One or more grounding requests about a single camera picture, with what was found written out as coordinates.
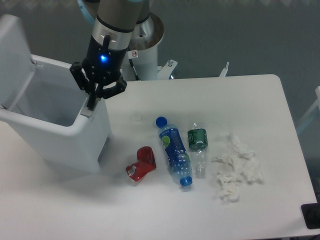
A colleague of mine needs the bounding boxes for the black device at edge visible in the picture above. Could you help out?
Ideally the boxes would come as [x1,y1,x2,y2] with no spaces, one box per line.
[301,203,320,230]

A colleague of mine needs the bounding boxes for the blue label plastic bottle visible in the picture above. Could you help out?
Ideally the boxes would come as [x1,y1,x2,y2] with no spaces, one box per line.
[156,123,193,187]

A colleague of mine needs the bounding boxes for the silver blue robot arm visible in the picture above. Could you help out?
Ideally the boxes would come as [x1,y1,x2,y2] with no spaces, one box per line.
[69,0,149,110]

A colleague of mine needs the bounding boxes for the white push-button trash can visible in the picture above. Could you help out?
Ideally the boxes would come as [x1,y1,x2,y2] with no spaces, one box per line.
[0,14,112,174]

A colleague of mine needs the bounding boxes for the crumpled white tissue upper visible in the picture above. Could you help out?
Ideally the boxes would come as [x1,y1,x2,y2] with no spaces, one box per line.
[228,132,255,160]

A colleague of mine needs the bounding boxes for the crumpled white tissue middle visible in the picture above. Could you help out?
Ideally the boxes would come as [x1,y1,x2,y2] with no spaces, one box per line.
[211,153,243,185]

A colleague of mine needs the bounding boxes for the white mounting bracket with bolt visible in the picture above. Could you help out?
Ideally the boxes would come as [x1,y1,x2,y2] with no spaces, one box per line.
[157,59,178,80]

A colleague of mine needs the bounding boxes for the crushed red can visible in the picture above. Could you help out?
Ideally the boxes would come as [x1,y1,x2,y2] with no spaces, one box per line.
[125,146,157,183]

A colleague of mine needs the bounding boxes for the blue bottle cap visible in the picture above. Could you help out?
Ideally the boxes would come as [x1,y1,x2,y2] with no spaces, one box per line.
[155,116,168,128]

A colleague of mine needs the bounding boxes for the crumpled white tissue lower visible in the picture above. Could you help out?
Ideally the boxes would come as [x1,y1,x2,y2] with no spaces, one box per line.
[219,182,240,204]

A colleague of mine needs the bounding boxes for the black cable on pedestal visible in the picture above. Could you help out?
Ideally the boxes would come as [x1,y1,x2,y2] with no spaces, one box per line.
[127,58,141,81]

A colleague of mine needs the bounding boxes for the crumpled white tissue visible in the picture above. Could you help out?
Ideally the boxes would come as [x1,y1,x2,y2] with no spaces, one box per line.
[242,158,264,183]
[228,132,255,160]
[219,182,240,204]
[211,153,243,185]

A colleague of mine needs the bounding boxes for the crumpled white tissue right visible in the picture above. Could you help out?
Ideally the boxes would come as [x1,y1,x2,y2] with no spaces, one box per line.
[242,158,264,183]

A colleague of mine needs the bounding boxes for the green label plastic bottle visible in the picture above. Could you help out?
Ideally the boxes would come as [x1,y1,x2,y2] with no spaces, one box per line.
[187,122,208,179]

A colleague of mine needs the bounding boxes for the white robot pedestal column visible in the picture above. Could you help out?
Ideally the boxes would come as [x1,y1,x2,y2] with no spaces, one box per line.
[121,12,164,82]

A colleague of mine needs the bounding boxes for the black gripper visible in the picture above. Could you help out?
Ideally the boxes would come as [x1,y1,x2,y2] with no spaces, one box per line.
[69,36,127,109]

